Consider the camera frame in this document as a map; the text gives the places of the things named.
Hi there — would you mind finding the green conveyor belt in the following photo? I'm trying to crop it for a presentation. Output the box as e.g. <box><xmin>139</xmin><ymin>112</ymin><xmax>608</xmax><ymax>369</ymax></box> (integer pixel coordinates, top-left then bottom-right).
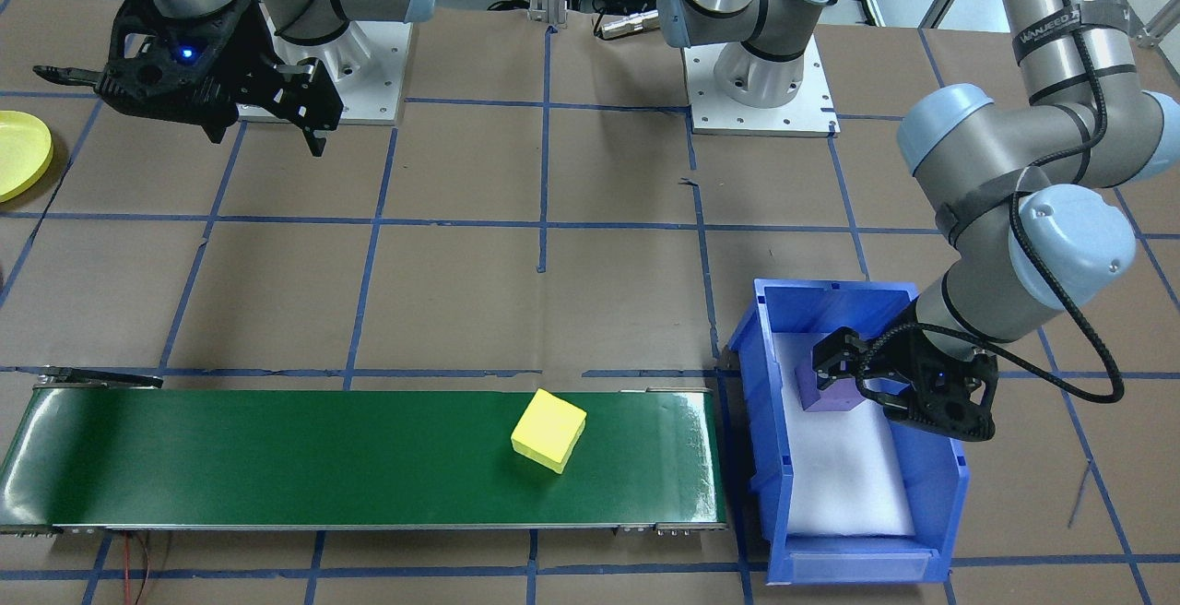
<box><xmin>0</xmin><ymin>367</ymin><xmax>729</xmax><ymax>537</ymax></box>

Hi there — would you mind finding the yellow foam block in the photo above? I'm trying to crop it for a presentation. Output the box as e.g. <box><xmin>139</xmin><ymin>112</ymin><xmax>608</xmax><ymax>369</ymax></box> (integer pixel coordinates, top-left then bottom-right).
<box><xmin>511</xmin><ymin>389</ymin><xmax>588</xmax><ymax>475</ymax></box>

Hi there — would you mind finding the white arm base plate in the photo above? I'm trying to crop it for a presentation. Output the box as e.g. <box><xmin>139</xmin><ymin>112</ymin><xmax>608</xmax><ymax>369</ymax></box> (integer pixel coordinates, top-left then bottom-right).
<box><xmin>687</xmin><ymin>38</ymin><xmax>840</xmax><ymax>137</ymax></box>
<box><xmin>235</xmin><ymin>19</ymin><xmax>413</xmax><ymax>126</ymax></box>

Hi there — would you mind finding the arm base connector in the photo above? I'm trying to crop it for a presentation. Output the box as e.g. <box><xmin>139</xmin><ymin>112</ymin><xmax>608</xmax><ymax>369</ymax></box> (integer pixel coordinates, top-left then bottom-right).
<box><xmin>595</xmin><ymin>13</ymin><xmax>667</xmax><ymax>40</ymax></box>

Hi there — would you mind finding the white foam sheet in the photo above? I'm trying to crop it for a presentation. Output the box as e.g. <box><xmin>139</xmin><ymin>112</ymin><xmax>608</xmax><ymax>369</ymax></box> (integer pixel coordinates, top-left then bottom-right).
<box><xmin>773</xmin><ymin>333</ymin><xmax>916</xmax><ymax>540</ymax></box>

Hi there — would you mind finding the red black conveyor wire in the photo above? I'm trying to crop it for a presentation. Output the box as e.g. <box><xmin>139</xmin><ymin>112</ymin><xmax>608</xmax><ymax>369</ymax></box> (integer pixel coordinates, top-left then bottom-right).
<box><xmin>124</xmin><ymin>531</ymin><xmax>153</xmax><ymax>605</ymax></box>

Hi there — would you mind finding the yellow plate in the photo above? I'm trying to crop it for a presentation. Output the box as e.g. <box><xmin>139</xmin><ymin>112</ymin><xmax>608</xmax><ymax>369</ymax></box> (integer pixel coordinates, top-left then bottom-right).
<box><xmin>0</xmin><ymin>110</ymin><xmax>54</xmax><ymax>204</ymax></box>

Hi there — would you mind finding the blue plastic storage bin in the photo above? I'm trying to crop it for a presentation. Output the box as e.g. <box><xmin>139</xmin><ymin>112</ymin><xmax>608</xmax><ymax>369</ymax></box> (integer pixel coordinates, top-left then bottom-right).
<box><xmin>722</xmin><ymin>278</ymin><xmax>971</xmax><ymax>586</ymax></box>

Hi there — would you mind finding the purple foam block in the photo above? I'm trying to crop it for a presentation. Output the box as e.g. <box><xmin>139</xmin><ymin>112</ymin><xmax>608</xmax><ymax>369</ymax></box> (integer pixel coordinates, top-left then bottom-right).
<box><xmin>796</xmin><ymin>361</ymin><xmax>869</xmax><ymax>414</ymax></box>

